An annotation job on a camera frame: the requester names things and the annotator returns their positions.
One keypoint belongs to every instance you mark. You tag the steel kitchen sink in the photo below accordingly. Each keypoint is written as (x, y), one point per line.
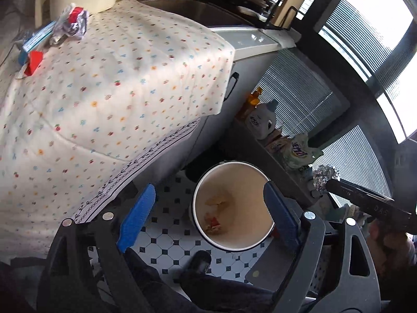
(195, 11)

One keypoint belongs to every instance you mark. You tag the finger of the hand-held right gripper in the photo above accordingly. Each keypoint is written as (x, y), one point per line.
(368, 200)

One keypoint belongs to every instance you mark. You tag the person's right hand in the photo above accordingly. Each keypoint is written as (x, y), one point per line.
(395, 247)

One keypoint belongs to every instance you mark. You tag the dark low shelf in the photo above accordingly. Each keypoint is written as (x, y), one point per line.
(257, 159)

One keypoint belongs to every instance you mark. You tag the window with blinds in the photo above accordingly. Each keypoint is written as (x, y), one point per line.
(358, 9)

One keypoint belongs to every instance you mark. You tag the floral white tablecloth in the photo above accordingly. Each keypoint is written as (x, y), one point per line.
(114, 104)

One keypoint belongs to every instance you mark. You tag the orange bottle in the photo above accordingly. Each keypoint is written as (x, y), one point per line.
(249, 102)

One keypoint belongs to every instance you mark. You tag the crumpled red white wrapper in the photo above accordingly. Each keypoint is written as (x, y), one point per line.
(73, 19)

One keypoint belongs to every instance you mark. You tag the red plastic scrap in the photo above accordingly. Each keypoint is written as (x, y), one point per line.
(33, 63)

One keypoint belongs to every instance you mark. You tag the aluminium foil ball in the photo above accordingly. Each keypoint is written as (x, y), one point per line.
(322, 176)

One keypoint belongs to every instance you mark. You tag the person's dark trouser leg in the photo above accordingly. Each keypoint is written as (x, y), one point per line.
(221, 293)

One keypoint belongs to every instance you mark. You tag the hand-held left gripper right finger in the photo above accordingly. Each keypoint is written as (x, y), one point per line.
(281, 216)

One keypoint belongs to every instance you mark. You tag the white sink cabinet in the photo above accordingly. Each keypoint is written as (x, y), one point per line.
(254, 55)

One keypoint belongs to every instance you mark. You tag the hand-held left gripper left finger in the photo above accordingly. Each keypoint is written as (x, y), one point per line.
(136, 215)

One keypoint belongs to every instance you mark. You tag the crumpled yellowish paper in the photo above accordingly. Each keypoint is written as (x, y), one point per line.
(219, 202)

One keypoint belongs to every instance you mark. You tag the crumpled red yellow wrapper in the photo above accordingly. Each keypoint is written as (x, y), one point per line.
(213, 225)

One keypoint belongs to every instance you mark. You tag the white round waste bin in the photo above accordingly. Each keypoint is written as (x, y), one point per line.
(241, 186)

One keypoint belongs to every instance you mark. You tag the black dish rack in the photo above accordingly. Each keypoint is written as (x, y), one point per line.
(270, 22)

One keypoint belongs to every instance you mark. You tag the printed refill pouch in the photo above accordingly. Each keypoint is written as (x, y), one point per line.
(301, 151)

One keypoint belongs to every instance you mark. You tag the white detergent bottle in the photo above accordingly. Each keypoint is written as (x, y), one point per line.
(262, 120)

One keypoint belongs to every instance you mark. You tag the blue medicine box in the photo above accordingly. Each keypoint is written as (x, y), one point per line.
(37, 37)

